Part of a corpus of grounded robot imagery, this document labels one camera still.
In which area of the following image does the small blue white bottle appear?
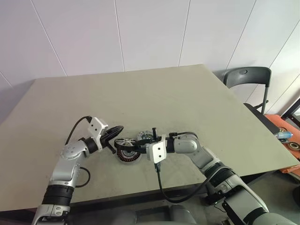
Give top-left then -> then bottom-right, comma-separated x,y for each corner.
277,131 -> 294,140

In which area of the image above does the grey motor housing with stator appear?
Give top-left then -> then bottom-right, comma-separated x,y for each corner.
116,151 -> 142,166

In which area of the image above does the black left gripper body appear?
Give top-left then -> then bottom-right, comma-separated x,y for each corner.
100,130 -> 116,155

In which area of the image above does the small round metal part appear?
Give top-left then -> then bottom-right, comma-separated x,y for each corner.
136,131 -> 155,141

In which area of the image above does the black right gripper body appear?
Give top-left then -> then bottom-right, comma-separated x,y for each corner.
139,127 -> 163,156

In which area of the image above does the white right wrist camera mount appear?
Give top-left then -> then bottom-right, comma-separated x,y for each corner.
145,135 -> 167,164

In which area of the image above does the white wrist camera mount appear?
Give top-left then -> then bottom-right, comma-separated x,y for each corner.
87,117 -> 108,152
145,135 -> 167,164

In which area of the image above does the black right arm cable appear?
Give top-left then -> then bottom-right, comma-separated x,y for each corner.
153,163 -> 211,203

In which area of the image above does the orange crate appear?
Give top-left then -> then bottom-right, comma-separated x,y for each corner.
263,114 -> 300,174

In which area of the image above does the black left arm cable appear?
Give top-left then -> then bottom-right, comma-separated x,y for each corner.
65,116 -> 92,188

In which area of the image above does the dark grey rounded shape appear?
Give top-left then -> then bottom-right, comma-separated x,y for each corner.
168,205 -> 197,225

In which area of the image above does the dark metal frame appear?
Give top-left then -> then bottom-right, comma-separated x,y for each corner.
281,97 -> 300,122

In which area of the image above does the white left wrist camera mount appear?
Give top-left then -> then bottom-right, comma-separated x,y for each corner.
87,117 -> 108,152

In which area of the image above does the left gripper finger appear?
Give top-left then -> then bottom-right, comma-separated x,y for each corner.
107,128 -> 124,141
106,125 -> 124,134

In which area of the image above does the black rotor with silver spokes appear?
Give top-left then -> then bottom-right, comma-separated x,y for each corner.
114,137 -> 138,153

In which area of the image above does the dark grey folding chair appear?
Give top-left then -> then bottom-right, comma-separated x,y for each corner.
222,67 -> 282,136

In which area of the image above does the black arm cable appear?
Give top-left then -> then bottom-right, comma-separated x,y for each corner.
65,116 -> 92,188
153,163 -> 211,203

